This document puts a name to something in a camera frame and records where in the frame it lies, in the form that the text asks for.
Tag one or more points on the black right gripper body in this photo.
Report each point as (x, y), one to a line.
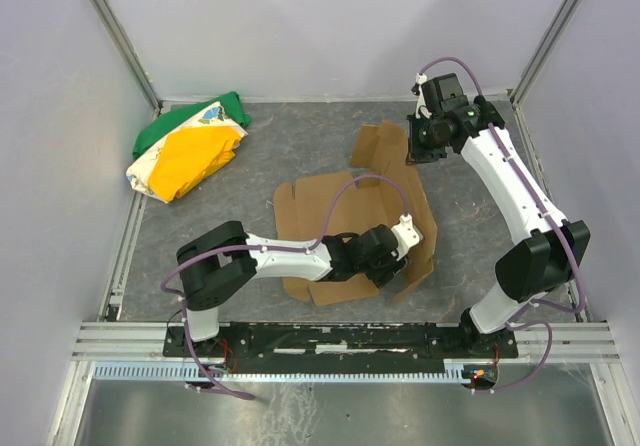
(413, 142)

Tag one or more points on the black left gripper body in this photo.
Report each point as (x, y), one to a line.
(391, 270)

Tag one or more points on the brown cardboard box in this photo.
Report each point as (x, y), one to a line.
(301, 208)

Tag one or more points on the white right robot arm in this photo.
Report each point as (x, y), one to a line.
(547, 248)

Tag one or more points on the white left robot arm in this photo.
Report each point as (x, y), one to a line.
(213, 267)

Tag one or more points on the green yellow white cloth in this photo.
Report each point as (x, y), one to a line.
(182, 147)

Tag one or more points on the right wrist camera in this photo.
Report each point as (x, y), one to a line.
(438, 95)

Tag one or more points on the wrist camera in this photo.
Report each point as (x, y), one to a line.
(438, 95)
(406, 234)

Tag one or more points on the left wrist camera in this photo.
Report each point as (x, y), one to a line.
(406, 234)

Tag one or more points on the light blue slotted cable duct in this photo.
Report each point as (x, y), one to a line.
(189, 372)

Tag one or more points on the aluminium frame rail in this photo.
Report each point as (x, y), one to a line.
(558, 343)

